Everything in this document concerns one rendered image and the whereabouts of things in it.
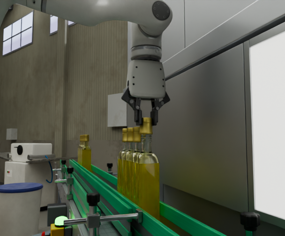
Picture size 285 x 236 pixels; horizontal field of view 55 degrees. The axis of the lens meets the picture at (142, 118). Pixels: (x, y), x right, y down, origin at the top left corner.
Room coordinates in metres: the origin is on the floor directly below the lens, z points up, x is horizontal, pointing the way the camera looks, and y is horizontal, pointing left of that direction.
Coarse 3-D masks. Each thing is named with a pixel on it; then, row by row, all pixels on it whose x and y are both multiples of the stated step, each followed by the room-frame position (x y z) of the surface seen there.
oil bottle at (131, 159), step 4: (132, 152) 0.78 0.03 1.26; (136, 152) 0.76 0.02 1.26; (128, 156) 0.79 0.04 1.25; (132, 156) 0.76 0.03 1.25; (128, 160) 0.78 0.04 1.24; (132, 160) 0.75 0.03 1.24; (128, 164) 0.78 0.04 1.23; (132, 164) 0.75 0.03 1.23; (128, 168) 0.78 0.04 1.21; (132, 168) 0.75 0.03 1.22; (128, 172) 0.78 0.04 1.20; (132, 172) 0.75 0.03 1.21; (128, 176) 0.78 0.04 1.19; (132, 176) 0.75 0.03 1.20; (128, 180) 0.78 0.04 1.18; (132, 180) 0.75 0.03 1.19; (128, 184) 0.78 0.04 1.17; (132, 184) 0.75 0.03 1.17; (128, 188) 0.78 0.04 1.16; (132, 188) 0.75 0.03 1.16; (128, 192) 0.78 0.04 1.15; (132, 192) 0.75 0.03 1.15; (128, 196) 0.78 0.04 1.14; (132, 196) 0.75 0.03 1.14; (132, 200) 0.75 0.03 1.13
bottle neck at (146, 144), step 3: (141, 135) 0.72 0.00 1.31; (144, 135) 0.71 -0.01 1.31; (147, 135) 0.71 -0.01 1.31; (150, 135) 0.72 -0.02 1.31; (141, 138) 0.72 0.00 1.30; (144, 138) 0.71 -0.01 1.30; (147, 138) 0.71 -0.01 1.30; (150, 138) 0.72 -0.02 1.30; (141, 141) 0.72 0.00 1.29; (144, 141) 0.71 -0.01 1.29; (147, 141) 0.71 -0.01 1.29; (150, 141) 0.72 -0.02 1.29; (141, 144) 0.72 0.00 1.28; (144, 144) 0.71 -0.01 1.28; (147, 144) 0.71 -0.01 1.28; (150, 144) 0.72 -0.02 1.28; (141, 147) 0.72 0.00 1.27; (144, 147) 0.71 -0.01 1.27; (147, 147) 0.71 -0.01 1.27; (150, 147) 0.72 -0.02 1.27; (141, 150) 0.72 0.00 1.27; (144, 150) 0.71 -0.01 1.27; (147, 150) 0.71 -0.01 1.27; (150, 150) 0.72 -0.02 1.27
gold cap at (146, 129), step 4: (144, 120) 0.71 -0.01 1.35; (148, 120) 0.71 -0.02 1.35; (144, 124) 0.71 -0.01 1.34; (148, 124) 0.71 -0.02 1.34; (140, 128) 0.72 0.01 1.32; (144, 128) 0.71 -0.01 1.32; (148, 128) 0.71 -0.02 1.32; (140, 132) 0.72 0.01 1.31; (144, 132) 0.71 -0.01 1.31; (148, 132) 0.71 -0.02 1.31; (152, 132) 0.72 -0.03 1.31
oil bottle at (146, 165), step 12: (144, 156) 0.70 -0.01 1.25; (156, 156) 0.71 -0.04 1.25; (144, 168) 0.69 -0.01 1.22; (156, 168) 0.70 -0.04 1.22; (144, 180) 0.69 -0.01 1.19; (156, 180) 0.70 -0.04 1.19; (144, 192) 0.69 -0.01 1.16; (156, 192) 0.70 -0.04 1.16; (144, 204) 0.69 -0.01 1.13; (156, 204) 0.70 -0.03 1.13; (156, 216) 0.70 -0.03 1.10
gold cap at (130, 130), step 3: (129, 129) 0.82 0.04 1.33; (132, 129) 0.82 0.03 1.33; (129, 132) 0.82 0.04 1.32; (132, 132) 0.82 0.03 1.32; (129, 135) 0.82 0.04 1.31; (132, 135) 0.82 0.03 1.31; (129, 138) 0.82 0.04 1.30; (132, 138) 0.82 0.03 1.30; (129, 141) 0.82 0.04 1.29; (132, 141) 0.82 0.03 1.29
